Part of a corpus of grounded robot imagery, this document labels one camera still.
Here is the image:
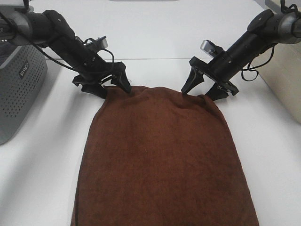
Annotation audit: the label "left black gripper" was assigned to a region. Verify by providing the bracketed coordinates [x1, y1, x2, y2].
[72, 55, 132, 99]

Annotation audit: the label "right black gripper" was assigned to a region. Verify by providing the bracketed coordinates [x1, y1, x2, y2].
[181, 51, 239, 101]

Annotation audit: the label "brown towel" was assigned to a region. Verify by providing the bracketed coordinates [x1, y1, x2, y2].
[71, 86, 259, 226]

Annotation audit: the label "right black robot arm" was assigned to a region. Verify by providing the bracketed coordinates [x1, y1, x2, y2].
[181, 0, 301, 100]

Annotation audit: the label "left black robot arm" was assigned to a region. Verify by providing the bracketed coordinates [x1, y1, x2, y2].
[0, 0, 131, 99]

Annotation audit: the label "beige plastic bin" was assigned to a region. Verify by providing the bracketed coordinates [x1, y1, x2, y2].
[253, 0, 301, 125]

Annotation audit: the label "grey perforated plastic basket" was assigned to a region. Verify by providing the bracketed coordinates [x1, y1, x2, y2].
[0, 42, 48, 144]

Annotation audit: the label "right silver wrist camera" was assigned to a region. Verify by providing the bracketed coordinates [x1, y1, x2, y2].
[200, 40, 223, 58]

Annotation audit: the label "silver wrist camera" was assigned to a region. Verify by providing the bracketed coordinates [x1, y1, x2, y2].
[84, 36, 108, 53]
[200, 40, 223, 58]

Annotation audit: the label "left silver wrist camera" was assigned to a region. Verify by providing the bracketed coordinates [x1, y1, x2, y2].
[84, 36, 108, 53]

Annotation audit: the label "black right camera cable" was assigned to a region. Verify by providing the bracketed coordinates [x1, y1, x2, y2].
[241, 43, 276, 82]

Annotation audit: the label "black camera cable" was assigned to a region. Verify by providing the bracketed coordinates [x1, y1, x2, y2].
[35, 37, 115, 71]
[241, 43, 276, 82]

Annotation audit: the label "black left camera cable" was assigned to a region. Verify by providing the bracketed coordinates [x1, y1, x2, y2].
[35, 37, 115, 71]

